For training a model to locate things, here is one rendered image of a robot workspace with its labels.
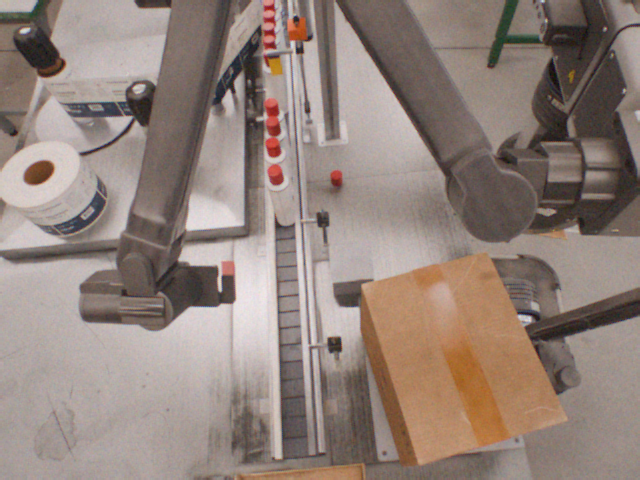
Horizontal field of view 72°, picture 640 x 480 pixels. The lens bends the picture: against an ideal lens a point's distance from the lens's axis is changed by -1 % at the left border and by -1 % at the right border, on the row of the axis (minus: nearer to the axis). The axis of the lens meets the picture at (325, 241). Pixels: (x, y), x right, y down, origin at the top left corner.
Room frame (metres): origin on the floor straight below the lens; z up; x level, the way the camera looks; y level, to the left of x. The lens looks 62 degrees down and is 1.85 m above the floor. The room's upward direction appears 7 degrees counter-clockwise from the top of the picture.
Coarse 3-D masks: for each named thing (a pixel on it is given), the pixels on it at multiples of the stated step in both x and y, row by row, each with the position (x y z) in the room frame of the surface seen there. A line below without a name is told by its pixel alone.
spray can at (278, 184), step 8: (272, 168) 0.61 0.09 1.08; (280, 168) 0.60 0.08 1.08; (272, 176) 0.59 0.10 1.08; (280, 176) 0.59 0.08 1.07; (272, 184) 0.59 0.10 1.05; (280, 184) 0.59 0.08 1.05; (288, 184) 0.59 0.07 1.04; (272, 192) 0.58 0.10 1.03; (280, 192) 0.58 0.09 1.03; (288, 192) 0.59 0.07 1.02; (272, 200) 0.59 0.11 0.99; (280, 200) 0.58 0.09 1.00; (288, 200) 0.58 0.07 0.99; (280, 208) 0.58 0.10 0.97; (288, 208) 0.58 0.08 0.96; (280, 216) 0.58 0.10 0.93; (288, 216) 0.58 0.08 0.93; (280, 224) 0.58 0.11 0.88; (288, 224) 0.58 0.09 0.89
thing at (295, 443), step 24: (288, 48) 1.25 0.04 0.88; (288, 120) 0.93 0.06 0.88; (288, 240) 0.54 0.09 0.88; (288, 264) 0.47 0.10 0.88; (288, 288) 0.41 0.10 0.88; (288, 312) 0.35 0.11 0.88; (288, 336) 0.29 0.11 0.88; (288, 360) 0.24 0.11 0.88; (288, 384) 0.19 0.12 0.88; (312, 384) 0.18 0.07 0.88; (288, 408) 0.14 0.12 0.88; (312, 408) 0.13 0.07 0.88; (288, 432) 0.09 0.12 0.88; (288, 456) 0.05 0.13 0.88
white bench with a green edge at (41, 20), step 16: (0, 0) 1.87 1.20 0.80; (16, 0) 1.86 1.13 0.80; (32, 0) 1.84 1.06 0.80; (48, 0) 1.96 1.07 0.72; (0, 16) 1.79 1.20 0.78; (16, 16) 1.78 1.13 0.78; (32, 16) 1.77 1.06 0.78; (48, 32) 1.83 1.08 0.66; (0, 112) 1.93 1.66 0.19; (16, 112) 1.91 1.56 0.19; (0, 128) 1.93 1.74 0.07
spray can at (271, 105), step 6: (264, 102) 0.81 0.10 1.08; (270, 102) 0.80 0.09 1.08; (276, 102) 0.80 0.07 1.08; (270, 108) 0.79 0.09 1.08; (276, 108) 0.79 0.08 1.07; (264, 114) 0.81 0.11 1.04; (270, 114) 0.79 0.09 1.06; (276, 114) 0.79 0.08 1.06; (282, 114) 0.80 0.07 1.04; (264, 120) 0.79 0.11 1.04; (282, 120) 0.79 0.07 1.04; (282, 126) 0.78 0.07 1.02; (288, 138) 0.80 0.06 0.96
